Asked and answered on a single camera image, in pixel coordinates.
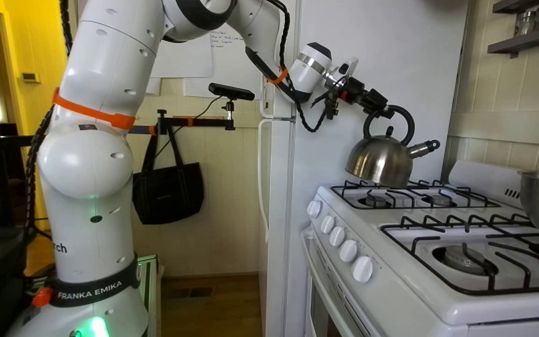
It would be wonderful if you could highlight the black tote bag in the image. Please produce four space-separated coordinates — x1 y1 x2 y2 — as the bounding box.
131 128 206 227

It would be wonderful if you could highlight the white gas stove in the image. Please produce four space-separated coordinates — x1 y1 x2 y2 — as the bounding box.
300 158 539 337

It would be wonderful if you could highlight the stainless steel kettle black handle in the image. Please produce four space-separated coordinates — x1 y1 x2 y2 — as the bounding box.
345 104 442 190

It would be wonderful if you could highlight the black camera on mount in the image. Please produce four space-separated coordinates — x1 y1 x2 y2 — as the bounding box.
208 81 257 104

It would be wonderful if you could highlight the white refrigerator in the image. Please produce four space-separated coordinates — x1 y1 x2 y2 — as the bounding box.
257 0 472 337

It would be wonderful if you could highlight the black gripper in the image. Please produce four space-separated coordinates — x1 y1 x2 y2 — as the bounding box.
341 76 401 121

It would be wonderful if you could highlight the black mounting bar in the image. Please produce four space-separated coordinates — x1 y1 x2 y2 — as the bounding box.
128 109 238 137

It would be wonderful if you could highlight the white oven door handle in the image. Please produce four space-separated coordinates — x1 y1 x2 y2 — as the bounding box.
302 227 375 337

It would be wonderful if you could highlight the round gas stove burner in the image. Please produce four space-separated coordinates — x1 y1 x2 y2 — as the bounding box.
435 242 491 278
356 194 380 209

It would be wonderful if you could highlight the white stove knob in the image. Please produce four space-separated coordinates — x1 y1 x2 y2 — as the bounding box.
328 225 349 250
337 238 360 265
305 199 324 220
350 255 377 285
319 214 337 237

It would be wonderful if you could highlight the white metal frame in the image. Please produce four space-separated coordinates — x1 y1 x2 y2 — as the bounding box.
135 253 165 337

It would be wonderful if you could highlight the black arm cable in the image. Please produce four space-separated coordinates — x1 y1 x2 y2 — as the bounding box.
244 0 347 135

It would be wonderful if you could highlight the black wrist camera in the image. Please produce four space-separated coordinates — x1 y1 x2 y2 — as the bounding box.
320 87 345 122

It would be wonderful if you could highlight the black stove grate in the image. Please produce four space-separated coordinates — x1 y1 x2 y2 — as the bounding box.
330 179 502 212
378 212 539 296

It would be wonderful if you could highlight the dark wall shelf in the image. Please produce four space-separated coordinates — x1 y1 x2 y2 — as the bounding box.
485 0 539 59

